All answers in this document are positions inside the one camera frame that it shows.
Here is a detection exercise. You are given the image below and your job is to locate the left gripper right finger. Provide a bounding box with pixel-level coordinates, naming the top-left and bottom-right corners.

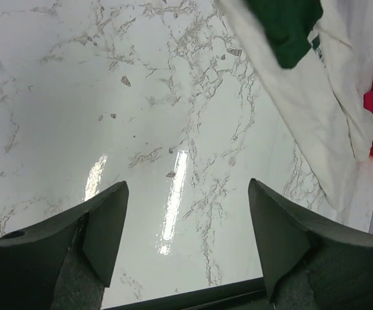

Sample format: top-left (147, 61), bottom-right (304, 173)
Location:
top-left (248, 179), bottom-right (373, 309)

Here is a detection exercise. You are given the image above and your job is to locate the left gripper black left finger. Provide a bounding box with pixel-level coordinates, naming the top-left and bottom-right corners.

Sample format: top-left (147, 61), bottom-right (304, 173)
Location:
top-left (0, 181), bottom-right (129, 309)

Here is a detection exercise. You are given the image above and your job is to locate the white green-sleeved Charlie Brown t-shirt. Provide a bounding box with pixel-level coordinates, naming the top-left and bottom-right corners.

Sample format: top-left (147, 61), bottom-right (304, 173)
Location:
top-left (219, 1), bottom-right (373, 211)

